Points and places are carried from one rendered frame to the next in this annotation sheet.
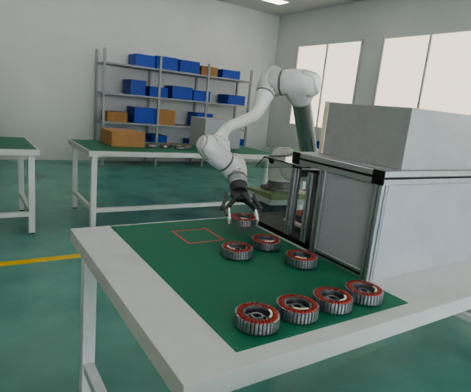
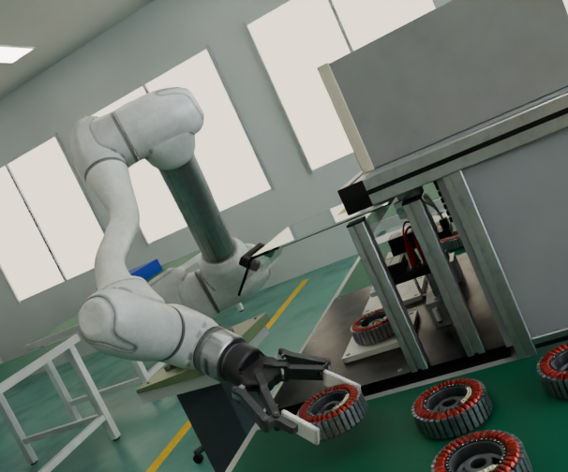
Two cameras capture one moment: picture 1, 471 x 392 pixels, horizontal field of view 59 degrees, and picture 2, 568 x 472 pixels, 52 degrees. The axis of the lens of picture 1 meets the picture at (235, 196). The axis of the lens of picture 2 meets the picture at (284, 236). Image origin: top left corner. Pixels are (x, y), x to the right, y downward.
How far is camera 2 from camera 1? 1.02 m
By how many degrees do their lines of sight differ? 34
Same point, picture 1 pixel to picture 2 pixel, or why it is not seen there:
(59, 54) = not seen: outside the picture
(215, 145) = (136, 301)
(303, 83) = (175, 111)
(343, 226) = not seen: outside the picture
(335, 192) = (508, 197)
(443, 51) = not seen: hidden behind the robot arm
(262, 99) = (116, 179)
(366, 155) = (490, 103)
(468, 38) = (190, 68)
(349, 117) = (398, 60)
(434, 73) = not seen: hidden behind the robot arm
